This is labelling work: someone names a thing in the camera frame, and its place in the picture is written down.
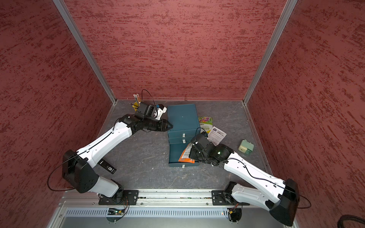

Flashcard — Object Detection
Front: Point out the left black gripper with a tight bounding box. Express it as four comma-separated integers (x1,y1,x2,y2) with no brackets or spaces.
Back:
144,117,173,133

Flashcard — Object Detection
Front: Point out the orange seed bag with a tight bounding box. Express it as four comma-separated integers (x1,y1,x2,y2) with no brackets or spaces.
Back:
178,143,195,163

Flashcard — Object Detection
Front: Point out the white label seed bag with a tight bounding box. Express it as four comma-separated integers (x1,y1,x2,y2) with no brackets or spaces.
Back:
207,126,227,146

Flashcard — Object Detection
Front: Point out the teal three-drawer cabinet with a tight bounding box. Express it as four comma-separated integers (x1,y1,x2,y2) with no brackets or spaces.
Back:
167,104,200,144

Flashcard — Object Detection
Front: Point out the teal bottom drawer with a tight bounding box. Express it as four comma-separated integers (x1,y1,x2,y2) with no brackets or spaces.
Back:
168,143,200,168

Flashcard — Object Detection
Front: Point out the green flower seed bag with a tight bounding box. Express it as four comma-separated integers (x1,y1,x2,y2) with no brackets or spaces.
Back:
198,116,213,133

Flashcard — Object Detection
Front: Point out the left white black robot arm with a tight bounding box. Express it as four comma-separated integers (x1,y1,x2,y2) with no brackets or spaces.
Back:
62,115,173,198

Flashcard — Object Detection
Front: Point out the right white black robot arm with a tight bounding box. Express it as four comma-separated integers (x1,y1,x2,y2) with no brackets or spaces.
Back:
189,142,300,227

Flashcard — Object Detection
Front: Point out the yellow pencil cup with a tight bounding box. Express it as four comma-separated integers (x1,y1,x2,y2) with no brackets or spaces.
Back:
132,101,140,111

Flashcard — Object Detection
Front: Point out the green cream pencil sharpener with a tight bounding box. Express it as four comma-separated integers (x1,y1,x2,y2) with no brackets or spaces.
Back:
238,140,254,155

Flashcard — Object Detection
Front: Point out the black tag with label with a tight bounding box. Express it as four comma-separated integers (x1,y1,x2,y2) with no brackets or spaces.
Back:
98,159,117,174

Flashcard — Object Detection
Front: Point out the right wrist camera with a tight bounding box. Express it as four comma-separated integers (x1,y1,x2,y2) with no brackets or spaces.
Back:
191,134,211,150

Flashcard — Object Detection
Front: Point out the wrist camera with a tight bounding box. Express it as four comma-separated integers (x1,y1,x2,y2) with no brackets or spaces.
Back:
191,134,211,150
153,104,167,121

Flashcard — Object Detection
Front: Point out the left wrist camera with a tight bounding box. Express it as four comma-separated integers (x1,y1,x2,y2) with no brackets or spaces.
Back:
153,104,167,121

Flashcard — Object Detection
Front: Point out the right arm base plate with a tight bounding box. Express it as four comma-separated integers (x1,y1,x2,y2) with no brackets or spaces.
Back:
211,190,250,206

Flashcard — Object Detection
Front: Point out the aluminium front rail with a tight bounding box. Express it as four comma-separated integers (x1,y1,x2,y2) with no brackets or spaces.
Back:
48,189,282,228

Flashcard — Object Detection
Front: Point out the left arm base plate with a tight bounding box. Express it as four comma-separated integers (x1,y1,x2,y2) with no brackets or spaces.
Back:
98,190,139,206

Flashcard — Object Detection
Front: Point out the black corrugated hose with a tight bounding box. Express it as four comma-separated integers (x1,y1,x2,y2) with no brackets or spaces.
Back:
337,214,365,228

